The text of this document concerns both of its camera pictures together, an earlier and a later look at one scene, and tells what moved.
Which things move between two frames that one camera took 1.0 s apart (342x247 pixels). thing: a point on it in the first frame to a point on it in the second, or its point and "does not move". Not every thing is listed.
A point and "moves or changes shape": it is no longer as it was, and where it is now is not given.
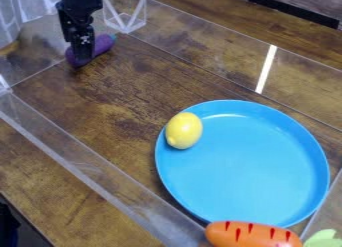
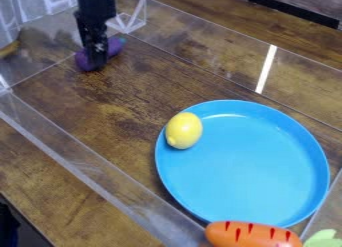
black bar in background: [293, 10] does not move
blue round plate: [260, 168] does not move
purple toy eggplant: [104, 43] moves or changes shape
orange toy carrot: [248, 234] does not move
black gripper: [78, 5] to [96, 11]
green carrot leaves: [324, 239] does not move
